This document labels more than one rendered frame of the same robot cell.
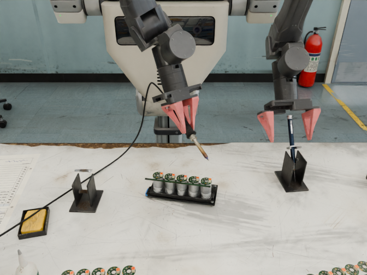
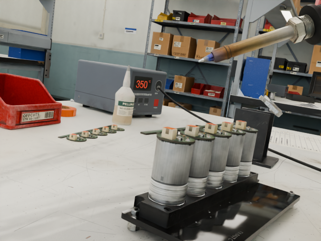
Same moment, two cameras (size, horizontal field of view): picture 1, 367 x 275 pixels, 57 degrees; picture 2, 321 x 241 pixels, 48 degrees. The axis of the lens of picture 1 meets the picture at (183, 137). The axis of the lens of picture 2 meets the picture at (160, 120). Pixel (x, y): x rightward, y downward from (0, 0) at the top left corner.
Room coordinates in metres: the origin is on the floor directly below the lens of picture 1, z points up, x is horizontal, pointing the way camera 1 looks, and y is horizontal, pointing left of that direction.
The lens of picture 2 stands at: (0.68, -0.26, 0.86)
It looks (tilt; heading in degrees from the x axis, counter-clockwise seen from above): 8 degrees down; 114
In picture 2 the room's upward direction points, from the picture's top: 8 degrees clockwise
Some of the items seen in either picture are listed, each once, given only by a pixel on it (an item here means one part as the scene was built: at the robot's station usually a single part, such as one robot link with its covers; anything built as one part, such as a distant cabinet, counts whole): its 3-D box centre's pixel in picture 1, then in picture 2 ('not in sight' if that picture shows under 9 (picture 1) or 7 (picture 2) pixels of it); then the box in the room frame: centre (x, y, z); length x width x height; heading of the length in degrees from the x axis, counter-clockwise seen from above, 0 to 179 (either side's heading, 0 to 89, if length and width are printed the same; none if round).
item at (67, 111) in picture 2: not in sight; (58, 110); (0.27, 0.23, 0.76); 0.06 x 0.06 x 0.01
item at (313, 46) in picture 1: (311, 57); not in sight; (3.09, -1.20, 0.29); 0.16 x 0.15 x 0.55; 90
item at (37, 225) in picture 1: (34, 222); not in sight; (0.52, 0.32, 0.76); 0.07 x 0.05 x 0.02; 14
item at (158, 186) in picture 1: (158, 183); (239, 154); (0.62, 0.06, 0.79); 0.02 x 0.02 x 0.05
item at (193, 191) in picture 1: (193, 187); (192, 167); (0.60, -0.02, 0.79); 0.02 x 0.02 x 0.05
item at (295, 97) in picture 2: not in sight; (299, 98); (0.51, 2.70, 0.77); 0.24 x 0.16 x 0.04; 107
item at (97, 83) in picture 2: not in sight; (120, 88); (0.29, 0.39, 0.80); 0.15 x 0.12 x 0.10; 167
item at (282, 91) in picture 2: not in sight; (277, 90); (0.31, 2.91, 0.80); 0.15 x 0.12 x 0.10; 173
